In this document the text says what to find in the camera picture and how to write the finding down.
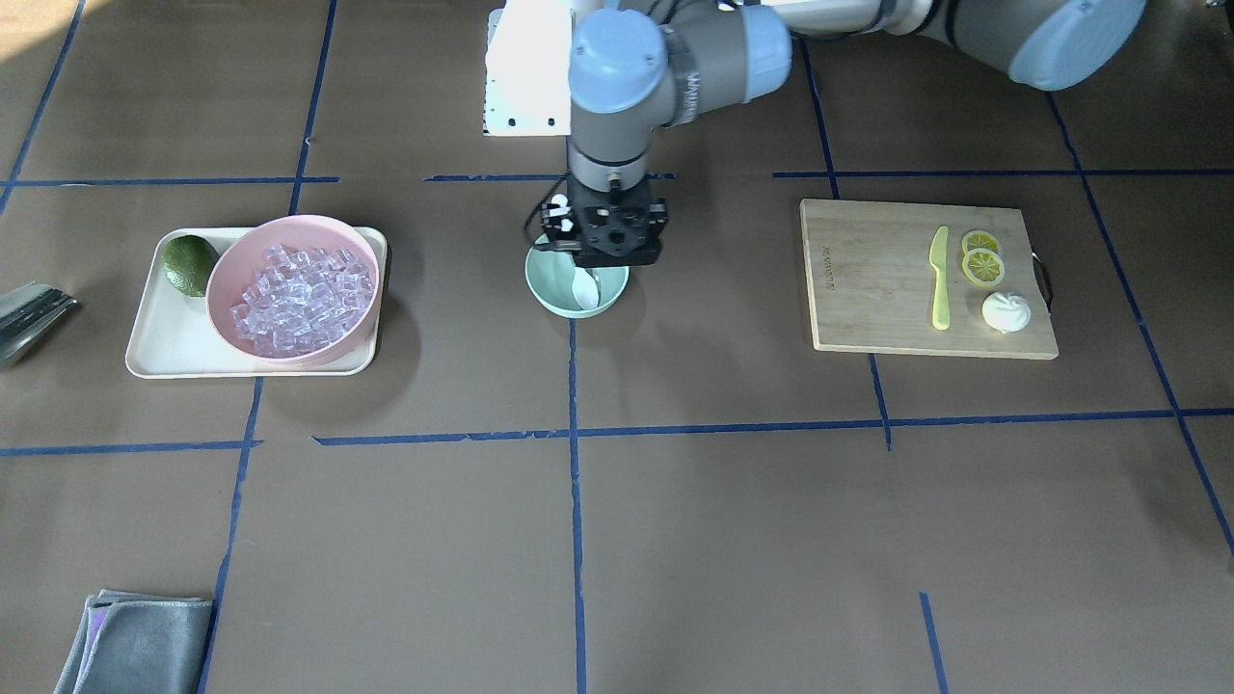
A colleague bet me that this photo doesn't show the steel ice scoop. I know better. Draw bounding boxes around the steel ice scoop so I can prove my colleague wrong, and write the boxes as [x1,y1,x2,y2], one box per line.
[1,282,80,370]

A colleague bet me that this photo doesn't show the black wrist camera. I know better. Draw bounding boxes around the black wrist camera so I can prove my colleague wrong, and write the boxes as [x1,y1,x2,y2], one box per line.
[534,193,581,254]

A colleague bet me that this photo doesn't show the folded grey cloth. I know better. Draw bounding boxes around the folded grey cloth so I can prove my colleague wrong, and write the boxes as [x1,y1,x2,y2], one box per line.
[53,589,213,693]

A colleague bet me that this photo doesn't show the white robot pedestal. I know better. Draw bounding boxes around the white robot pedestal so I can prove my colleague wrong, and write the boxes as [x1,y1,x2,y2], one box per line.
[482,1,574,137]

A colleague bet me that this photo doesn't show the yellow plastic knife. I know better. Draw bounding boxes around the yellow plastic knife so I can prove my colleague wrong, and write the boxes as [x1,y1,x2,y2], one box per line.
[928,225,951,331]

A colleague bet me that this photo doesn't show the bamboo cutting board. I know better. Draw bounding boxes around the bamboo cutting board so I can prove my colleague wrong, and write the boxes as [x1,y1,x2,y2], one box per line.
[798,199,1059,361]

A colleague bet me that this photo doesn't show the green avocado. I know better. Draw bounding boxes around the green avocado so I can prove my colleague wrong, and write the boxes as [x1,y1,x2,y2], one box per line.
[159,233,221,298]

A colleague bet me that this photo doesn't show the lemon slice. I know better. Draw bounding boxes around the lemon slice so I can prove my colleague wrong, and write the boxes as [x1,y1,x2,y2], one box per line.
[961,228,1004,254]
[960,249,1006,288]

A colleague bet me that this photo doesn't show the pink bowl of ice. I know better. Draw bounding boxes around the pink bowl of ice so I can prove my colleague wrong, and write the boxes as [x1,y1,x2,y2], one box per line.
[204,214,385,372]

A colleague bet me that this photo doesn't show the mint green bowl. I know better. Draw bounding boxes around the mint green bowl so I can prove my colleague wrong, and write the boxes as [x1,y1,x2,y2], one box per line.
[524,249,631,319]

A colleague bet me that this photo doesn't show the cream plastic tray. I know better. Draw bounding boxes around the cream plastic tray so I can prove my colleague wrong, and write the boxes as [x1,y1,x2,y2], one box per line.
[126,215,389,379]

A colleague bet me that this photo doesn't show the white plastic spoon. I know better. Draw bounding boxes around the white plastic spoon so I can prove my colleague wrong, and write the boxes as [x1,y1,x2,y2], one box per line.
[570,267,603,311]

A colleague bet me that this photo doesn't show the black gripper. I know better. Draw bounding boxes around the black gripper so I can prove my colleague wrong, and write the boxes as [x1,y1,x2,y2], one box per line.
[566,174,668,269]

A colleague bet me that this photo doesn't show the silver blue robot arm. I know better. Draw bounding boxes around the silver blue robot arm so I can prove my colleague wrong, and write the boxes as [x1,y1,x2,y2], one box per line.
[529,1,1146,269]

